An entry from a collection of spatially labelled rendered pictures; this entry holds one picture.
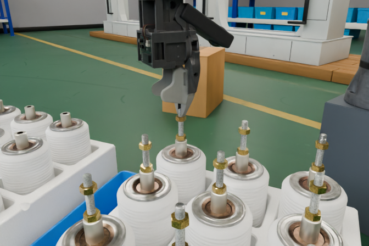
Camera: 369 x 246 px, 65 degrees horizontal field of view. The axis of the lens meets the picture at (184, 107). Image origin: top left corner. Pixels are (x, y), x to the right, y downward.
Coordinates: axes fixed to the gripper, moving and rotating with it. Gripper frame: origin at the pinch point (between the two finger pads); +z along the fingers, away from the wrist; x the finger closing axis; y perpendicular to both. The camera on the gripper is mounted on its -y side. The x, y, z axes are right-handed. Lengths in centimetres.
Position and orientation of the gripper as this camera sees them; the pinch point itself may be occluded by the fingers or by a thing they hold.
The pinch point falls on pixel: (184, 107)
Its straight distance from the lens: 52.8
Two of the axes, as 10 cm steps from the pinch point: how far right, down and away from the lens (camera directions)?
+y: -8.9, 1.5, -4.3
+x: 4.5, 3.0, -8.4
